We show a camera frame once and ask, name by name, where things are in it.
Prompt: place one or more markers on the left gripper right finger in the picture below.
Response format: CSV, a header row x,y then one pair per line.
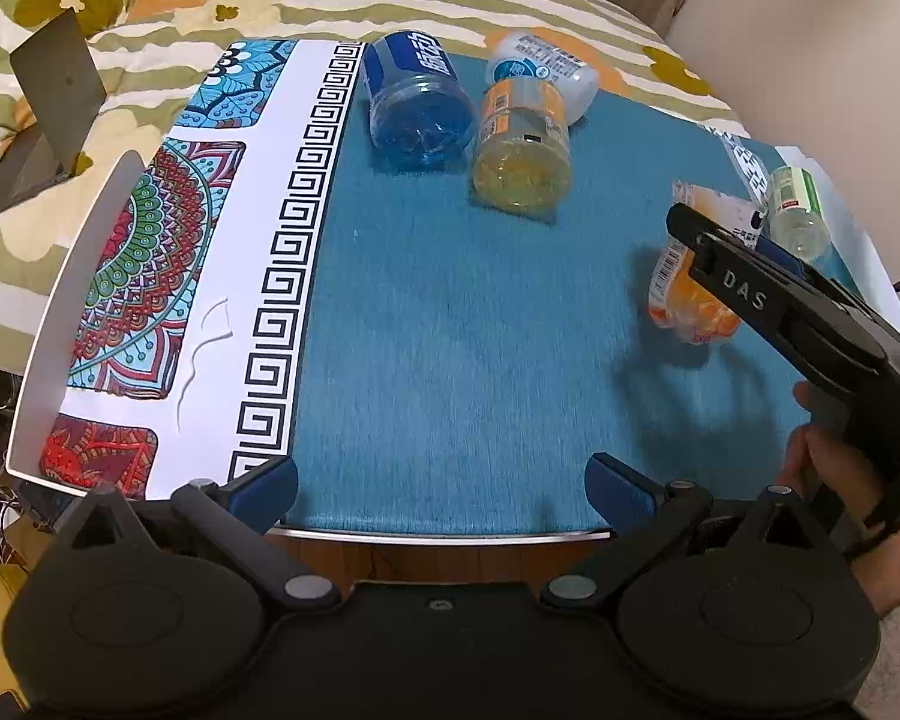
x,y
649,519

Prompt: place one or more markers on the green white label cup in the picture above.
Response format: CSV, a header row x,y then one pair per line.
x,y
796,220

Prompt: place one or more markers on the floral striped quilt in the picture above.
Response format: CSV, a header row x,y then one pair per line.
x,y
152,54

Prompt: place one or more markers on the white blue label cup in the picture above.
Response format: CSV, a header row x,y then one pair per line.
x,y
523,53

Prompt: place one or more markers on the blue patterned mat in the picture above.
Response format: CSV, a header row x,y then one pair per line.
x,y
417,362

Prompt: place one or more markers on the person's right hand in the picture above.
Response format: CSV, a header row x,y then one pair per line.
x,y
816,455

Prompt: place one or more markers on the blue label plastic cup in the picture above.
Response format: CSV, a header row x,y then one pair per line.
x,y
420,119

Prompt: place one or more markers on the grey open laptop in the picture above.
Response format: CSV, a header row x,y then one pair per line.
x,y
60,83

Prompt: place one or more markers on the yellow orange label cup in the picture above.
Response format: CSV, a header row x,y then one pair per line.
x,y
522,162

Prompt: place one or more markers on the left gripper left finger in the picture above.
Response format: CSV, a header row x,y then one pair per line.
x,y
234,520

